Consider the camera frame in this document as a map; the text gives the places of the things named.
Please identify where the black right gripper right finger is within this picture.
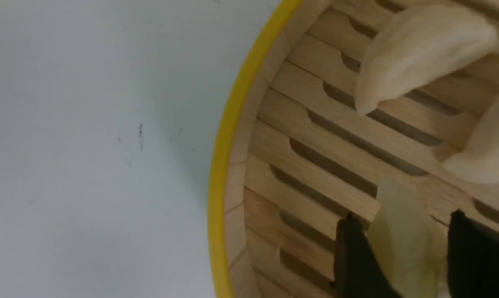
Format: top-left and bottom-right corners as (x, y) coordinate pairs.
(447, 209), (499, 298)

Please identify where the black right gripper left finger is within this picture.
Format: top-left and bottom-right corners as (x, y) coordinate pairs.
(334, 213), (400, 298)

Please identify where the green dumpling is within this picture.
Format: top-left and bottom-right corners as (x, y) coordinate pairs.
(367, 179), (451, 298)

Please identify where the white dumpling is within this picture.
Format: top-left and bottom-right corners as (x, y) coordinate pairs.
(442, 95), (499, 184)
(354, 4), (499, 115)

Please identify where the bamboo steamer tray yellow rim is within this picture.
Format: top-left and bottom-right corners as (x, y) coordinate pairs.
(208, 0), (499, 298)

